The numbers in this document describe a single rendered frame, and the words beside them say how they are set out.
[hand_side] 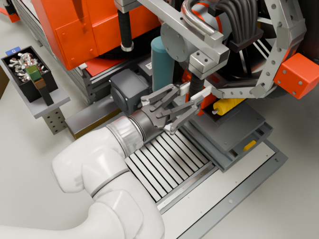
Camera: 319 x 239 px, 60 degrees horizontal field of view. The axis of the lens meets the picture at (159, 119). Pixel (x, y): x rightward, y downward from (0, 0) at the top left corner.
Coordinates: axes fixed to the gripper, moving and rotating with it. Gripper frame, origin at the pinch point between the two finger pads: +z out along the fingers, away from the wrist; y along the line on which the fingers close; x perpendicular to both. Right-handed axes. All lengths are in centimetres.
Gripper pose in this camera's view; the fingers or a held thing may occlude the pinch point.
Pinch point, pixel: (195, 90)
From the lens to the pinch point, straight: 76.0
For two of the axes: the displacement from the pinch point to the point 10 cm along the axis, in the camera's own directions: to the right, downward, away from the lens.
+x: 0.0, -5.6, -8.3
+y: 6.2, 6.5, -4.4
